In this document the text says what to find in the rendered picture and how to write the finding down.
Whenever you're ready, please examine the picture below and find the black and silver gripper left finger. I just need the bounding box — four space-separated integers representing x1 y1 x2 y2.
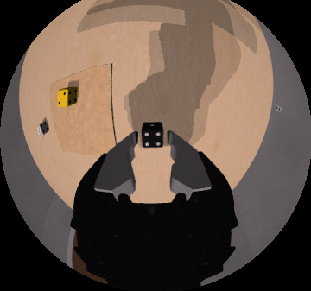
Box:
70 131 138 230

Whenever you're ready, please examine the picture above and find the grey die with black pips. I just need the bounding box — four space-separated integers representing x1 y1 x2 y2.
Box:
37 121 49 137

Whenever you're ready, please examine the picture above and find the brown square mat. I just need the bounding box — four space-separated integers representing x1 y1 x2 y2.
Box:
49 64 117 156

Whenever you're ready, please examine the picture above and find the yellow die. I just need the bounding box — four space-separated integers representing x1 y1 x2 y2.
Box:
58 87 78 107

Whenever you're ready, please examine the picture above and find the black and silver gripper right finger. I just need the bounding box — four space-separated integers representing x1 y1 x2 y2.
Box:
168 130 238 229

